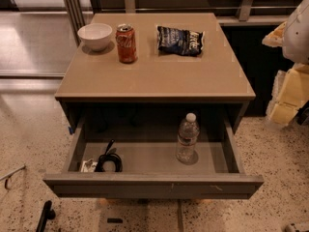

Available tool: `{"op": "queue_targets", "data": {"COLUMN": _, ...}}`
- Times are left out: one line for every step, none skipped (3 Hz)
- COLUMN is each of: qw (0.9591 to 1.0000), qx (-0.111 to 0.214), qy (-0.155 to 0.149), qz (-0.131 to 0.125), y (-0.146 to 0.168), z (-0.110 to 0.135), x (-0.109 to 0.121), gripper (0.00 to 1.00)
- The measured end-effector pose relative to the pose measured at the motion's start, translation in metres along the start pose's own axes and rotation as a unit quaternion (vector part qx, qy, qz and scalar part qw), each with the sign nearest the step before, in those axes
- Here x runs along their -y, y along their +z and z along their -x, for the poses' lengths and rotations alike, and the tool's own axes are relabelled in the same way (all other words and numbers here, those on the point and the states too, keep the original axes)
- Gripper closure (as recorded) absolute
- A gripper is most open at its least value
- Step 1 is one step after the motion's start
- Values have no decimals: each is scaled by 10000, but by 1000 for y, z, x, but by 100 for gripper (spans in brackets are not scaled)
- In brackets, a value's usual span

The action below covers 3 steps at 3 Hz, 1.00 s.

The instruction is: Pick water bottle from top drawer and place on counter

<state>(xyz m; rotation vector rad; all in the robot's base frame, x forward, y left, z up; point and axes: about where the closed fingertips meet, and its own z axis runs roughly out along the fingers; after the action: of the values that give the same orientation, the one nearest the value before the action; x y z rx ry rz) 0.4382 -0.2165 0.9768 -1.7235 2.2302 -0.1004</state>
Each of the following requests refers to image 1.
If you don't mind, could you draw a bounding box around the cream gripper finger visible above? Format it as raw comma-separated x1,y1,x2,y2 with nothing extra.
267,63,309,126
262,22,287,47

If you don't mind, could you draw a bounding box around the clear plastic water bottle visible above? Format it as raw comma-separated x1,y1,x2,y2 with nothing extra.
176,113,200,164

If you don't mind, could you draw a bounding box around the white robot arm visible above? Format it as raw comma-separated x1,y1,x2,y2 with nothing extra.
262,0,309,127

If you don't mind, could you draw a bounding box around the brown cabinet with counter top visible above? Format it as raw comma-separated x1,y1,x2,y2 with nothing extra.
55,14,255,128

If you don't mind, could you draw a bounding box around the open grey top drawer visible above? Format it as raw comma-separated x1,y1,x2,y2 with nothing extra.
43,114,264,199

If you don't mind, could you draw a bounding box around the dark blue chip bag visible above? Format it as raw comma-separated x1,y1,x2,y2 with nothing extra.
156,26,205,56

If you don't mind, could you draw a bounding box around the white object floor corner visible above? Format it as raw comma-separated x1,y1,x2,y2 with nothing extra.
285,222,309,232

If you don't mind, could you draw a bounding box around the orange soda can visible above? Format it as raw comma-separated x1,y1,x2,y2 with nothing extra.
116,24,137,64

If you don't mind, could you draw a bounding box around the white ceramic bowl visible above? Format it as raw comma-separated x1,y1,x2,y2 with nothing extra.
77,23,113,51

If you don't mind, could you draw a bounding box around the small white paper packet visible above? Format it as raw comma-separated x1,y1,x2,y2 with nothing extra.
80,159,98,173

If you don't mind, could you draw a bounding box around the black object on floor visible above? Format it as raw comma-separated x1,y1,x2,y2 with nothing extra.
36,200,56,232

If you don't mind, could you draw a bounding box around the thin metal rod on floor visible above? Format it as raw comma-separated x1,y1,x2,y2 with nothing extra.
0,164,26,189

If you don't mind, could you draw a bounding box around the coiled black cable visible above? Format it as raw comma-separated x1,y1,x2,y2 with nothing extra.
94,138,124,173

